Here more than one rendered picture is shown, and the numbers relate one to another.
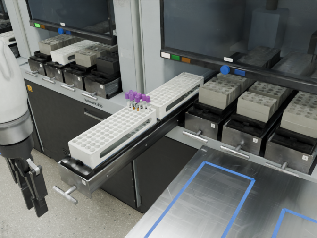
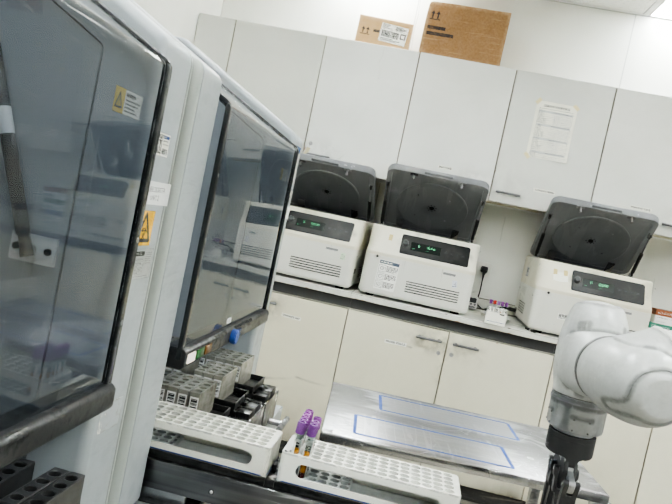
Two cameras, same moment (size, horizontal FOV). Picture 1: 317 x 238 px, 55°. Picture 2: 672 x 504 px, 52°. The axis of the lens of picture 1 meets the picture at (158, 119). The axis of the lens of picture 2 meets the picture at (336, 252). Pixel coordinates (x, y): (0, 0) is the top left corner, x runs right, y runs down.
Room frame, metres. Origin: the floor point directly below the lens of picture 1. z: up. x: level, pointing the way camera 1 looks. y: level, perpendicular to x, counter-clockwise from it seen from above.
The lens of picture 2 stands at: (1.51, 1.04, 1.26)
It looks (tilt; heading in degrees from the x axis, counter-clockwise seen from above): 3 degrees down; 238
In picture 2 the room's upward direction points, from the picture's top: 12 degrees clockwise
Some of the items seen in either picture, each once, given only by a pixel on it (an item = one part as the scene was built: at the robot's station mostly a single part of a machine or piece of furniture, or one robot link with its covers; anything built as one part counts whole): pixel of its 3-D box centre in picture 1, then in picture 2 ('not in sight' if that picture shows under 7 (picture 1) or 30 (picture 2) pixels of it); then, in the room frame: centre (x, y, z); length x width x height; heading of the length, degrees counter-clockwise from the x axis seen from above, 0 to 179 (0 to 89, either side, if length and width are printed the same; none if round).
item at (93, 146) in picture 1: (116, 132); (368, 481); (0.80, 0.13, 0.83); 0.30 x 0.10 x 0.06; 142
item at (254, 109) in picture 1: (253, 109); (223, 384); (0.89, -0.32, 0.85); 0.12 x 0.02 x 0.06; 51
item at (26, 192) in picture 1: (29, 196); not in sight; (0.57, 0.34, 0.80); 0.03 x 0.01 x 0.07; 142
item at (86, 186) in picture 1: (144, 127); (285, 491); (0.91, 0.05, 0.78); 0.73 x 0.14 x 0.09; 142
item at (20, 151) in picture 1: (18, 151); (566, 457); (0.56, 0.32, 0.95); 0.08 x 0.07 x 0.09; 52
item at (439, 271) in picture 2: not in sight; (425, 237); (-0.83, -1.90, 1.24); 0.62 x 0.56 x 0.69; 52
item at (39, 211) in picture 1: (39, 204); not in sight; (0.55, 0.31, 0.80); 0.03 x 0.01 x 0.07; 142
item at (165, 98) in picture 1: (173, 94); (192, 436); (1.05, -0.06, 0.83); 0.30 x 0.10 x 0.06; 142
